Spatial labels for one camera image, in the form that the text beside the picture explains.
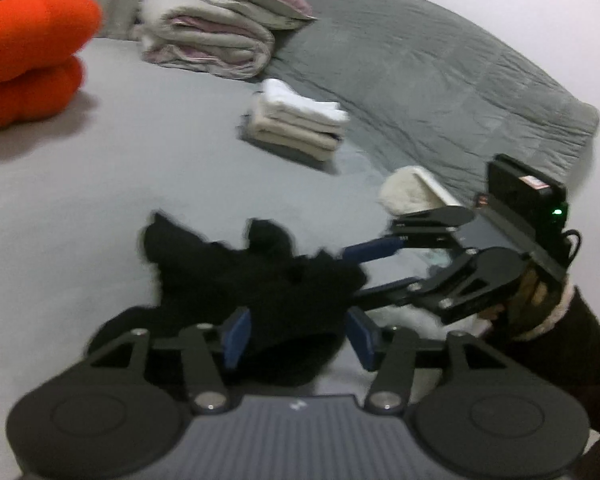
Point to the white fleece cloth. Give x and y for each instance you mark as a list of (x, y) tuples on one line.
[(410, 320)]

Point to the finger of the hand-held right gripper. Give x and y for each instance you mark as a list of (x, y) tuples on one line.
[(375, 249), (430, 290)]

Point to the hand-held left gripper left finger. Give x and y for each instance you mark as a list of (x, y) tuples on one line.
[(237, 336)]

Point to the grey bed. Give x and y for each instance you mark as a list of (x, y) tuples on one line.
[(130, 170)]

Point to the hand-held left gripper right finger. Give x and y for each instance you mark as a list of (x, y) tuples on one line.
[(362, 336)]

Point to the cream fleece garment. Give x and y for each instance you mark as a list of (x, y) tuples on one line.
[(410, 192)]

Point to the black garment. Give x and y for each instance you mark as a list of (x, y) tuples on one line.
[(280, 285)]

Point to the orange pumpkin plush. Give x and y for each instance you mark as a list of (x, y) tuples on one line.
[(30, 35)]

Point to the folded white pink quilt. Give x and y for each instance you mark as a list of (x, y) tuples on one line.
[(205, 35)]

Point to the person's right hand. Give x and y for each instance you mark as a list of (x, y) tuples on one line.
[(530, 305)]

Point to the folded beige garment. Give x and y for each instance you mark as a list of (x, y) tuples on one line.
[(290, 137)]

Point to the folded white garment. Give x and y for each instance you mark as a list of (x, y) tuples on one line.
[(300, 102)]

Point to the grey quilted blanket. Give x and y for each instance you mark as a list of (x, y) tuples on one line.
[(430, 75)]

